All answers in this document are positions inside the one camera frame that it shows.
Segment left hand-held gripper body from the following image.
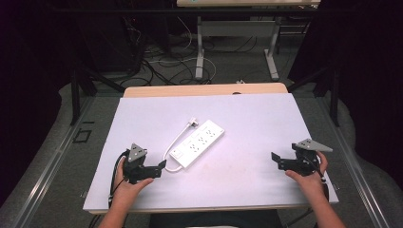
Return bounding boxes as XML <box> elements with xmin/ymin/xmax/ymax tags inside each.
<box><xmin>122</xmin><ymin>142</ymin><xmax>160</xmax><ymax>185</ymax></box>

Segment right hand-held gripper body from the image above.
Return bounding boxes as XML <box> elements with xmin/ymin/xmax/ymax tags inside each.
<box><xmin>279</xmin><ymin>138</ymin><xmax>334</xmax><ymax>178</ymax></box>

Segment person's left hand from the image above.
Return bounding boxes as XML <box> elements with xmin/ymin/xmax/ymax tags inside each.
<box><xmin>111</xmin><ymin>157</ymin><xmax>155</xmax><ymax>211</ymax></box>

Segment person's right hand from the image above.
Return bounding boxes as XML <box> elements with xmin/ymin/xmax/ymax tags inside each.
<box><xmin>284</xmin><ymin>151</ymin><xmax>329</xmax><ymax>203</ymax></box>

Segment white table mat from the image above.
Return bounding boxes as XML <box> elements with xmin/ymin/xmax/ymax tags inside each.
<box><xmin>83</xmin><ymin>92</ymin><xmax>339</xmax><ymax>214</ymax></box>

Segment white power strip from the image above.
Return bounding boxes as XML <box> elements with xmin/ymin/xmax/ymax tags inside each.
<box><xmin>168</xmin><ymin>119</ymin><xmax>226</xmax><ymax>169</ymax></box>

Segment black metal stand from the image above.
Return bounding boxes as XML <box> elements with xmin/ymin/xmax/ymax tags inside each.
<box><xmin>286</xmin><ymin>65</ymin><xmax>342</xmax><ymax>128</ymax></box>
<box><xmin>69</xmin><ymin>65</ymin><xmax>126</xmax><ymax>126</ymax></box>

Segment person's dark lap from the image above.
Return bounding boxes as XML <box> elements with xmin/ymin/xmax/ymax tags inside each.
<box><xmin>147</xmin><ymin>209</ymin><xmax>288</xmax><ymax>228</ymax></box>

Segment dark curtain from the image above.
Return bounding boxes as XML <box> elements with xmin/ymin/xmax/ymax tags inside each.
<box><xmin>0</xmin><ymin>0</ymin><xmax>80</xmax><ymax>207</ymax></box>
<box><xmin>286</xmin><ymin>0</ymin><xmax>403</xmax><ymax>191</ymax></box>

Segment white desk with metal legs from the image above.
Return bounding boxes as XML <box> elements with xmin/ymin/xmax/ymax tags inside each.
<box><xmin>176</xmin><ymin>0</ymin><xmax>321</xmax><ymax>82</ymax></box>

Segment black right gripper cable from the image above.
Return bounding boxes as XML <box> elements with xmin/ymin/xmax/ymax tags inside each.
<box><xmin>303</xmin><ymin>155</ymin><xmax>329</xmax><ymax>194</ymax></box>

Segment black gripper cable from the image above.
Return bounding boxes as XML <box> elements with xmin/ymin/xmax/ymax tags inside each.
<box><xmin>303</xmin><ymin>155</ymin><xmax>329</xmax><ymax>194</ymax></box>
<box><xmin>108</xmin><ymin>150</ymin><xmax>130</xmax><ymax>205</ymax></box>

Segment white power strip cable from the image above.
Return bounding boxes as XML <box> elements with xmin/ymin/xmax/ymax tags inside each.
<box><xmin>163</xmin><ymin>123</ymin><xmax>193</xmax><ymax>174</ymax></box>

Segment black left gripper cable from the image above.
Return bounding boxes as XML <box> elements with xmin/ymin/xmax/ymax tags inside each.
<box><xmin>108</xmin><ymin>150</ymin><xmax>130</xmax><ymax>205</ymax></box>

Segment metal floor rail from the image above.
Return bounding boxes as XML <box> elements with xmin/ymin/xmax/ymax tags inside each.
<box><xmin>10</xmin><ymin>96</ymin><xmax>96</xmax><ymax>228</ymax></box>
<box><xmin>317</xmin><ymin>96</ymin><xmax>393</xmax><ymax>228</ymax></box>

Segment tangle of floor cables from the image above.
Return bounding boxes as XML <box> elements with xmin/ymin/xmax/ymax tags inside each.
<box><xmin>122</xmin><ymin>15</ymin><xmax>259</xmax><ymax>87</ymax></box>

